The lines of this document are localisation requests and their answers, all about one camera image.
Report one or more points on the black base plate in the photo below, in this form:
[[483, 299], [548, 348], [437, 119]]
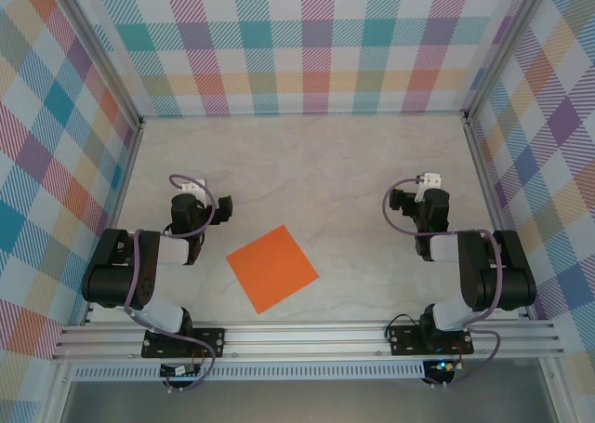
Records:
[[216, 344], [397, 346]]

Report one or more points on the wide aluminium mounting rail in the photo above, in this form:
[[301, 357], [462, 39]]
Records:
[[302, 341]]

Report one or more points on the orange square paper sheet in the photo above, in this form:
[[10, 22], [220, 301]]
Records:
[[272, 269]]

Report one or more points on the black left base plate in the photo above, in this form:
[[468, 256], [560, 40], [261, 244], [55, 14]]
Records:
[[216, 344]]

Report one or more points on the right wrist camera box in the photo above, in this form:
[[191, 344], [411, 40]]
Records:
[[428, 181]]

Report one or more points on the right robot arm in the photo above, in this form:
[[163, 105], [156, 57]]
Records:
[[511, 279]]

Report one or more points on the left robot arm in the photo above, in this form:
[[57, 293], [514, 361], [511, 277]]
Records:
[[107, 274]]

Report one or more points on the aluminium frame post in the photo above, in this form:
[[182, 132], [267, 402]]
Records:
[[504, 46], [97, 51]]

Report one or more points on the aluminium table side rail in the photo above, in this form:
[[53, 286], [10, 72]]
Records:
[[120, 195], [489, 195]]

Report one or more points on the thin aluminium table rail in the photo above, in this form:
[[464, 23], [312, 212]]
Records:
[[302, 115]]

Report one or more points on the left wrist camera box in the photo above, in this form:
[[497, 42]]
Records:
[[193, 186]]

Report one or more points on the grey metal panel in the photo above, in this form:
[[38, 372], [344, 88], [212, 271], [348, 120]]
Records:
[[302, 404]]

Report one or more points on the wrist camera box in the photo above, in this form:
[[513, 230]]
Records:
[[428, 181], [193, 186]]

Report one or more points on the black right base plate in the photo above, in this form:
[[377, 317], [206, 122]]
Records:
[[397, 346]]

